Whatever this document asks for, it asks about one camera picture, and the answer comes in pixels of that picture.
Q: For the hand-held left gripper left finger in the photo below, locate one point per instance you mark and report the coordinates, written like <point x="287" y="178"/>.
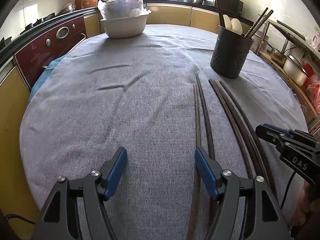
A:
<point x="116" y="172"/>

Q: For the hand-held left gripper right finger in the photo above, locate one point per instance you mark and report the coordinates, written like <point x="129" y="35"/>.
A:
<point x="206" y="172"/>

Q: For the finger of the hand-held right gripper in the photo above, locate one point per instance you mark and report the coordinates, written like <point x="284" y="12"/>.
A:
<point x="295" y="135"/>
<point x="268" y="133"/>

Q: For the dark wooden chopstick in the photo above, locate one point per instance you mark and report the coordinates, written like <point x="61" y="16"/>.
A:
<point x="197" y="120"/>
<point x="215" y="0"/>
<point x="206" y="120"/>
<point x="262" y="23"/>
<point x="228" y="120"/>
<point x="258" y="20"/>
<point x="246" y="120"/>
<point x="219" y="2"/>
<point x="236" y="120"/>

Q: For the black perforated utensil holder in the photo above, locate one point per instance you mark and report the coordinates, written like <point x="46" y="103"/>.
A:
<point x="230" y="55"/>

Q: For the person's right hand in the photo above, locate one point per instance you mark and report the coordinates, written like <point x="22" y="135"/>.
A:
<point x="306" y="210"/>

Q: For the red plastic bag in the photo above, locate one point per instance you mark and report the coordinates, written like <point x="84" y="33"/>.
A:
<point x="312" y="87"/>

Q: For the large lidded metal pot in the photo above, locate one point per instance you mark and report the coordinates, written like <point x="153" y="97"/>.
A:
<point x="295" y="71"/>

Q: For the grey tablecloth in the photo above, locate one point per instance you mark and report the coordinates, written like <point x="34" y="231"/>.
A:
<point x="125" y="105"/>

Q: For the small metal pot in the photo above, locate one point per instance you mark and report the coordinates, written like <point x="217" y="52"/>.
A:
<point x="278" y="57"/>

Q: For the metal shelf rack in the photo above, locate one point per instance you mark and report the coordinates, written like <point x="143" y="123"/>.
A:
<point x="295" y="35"/>

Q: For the blue cloth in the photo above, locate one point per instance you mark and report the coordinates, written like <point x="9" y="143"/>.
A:
<point x="50" y="67"/>

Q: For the black microwave oven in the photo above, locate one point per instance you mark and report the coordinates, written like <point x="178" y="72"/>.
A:
<point x="232" y="5"/>

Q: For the maroon built-in oven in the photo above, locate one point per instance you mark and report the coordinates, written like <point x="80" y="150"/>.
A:
<point x="37" y="52"/>

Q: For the white bowl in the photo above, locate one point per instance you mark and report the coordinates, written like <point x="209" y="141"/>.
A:
<point x="125" y="27"/>

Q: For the yellow base cabinets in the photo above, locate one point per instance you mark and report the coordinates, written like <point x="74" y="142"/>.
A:
<point x="170" y="15"/>

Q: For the bagged stack of bowls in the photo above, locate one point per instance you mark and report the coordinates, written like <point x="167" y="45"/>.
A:
<point x="122" y="7"/>

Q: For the black gas stove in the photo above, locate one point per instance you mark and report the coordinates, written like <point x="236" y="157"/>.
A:
<point x="25" y="30"/>

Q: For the metal wok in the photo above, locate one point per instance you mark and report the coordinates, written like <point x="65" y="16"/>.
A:
<point x="66" y="8"/>

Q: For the yellow oil bottle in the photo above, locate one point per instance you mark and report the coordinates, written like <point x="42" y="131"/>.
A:
<point x="91" y="1"/>

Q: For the wooden knife block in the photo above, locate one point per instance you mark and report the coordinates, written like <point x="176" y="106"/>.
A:
<point x="80" y="1"/>

